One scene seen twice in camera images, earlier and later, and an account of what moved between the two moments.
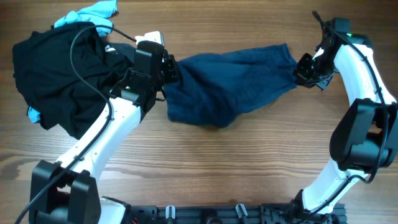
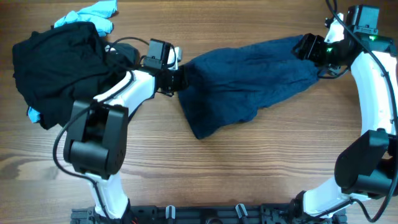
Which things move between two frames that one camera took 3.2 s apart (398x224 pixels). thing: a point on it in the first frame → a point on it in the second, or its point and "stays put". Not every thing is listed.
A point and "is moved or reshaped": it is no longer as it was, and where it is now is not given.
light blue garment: [96, 13] stays put
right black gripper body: [308, 69] → [310, 47]
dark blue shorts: [217, 89] is moved or reshaped
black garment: [49, 84] stays put
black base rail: [241, 214] stays put
